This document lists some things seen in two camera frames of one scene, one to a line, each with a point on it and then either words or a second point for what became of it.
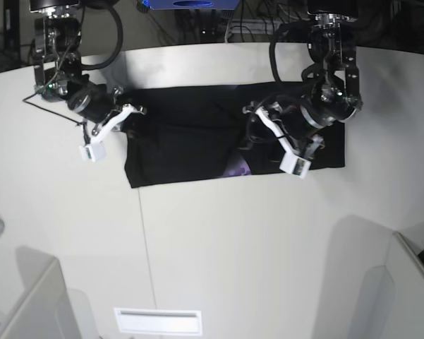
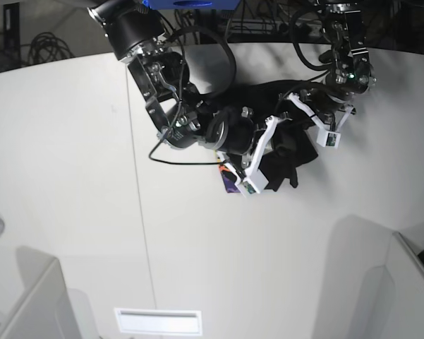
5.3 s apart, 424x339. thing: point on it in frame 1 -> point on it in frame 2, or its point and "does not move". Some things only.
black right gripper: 298,118 -> 326,103
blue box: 191,5 does not move
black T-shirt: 193,133 -> 289,145
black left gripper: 94,100 -> 231,131
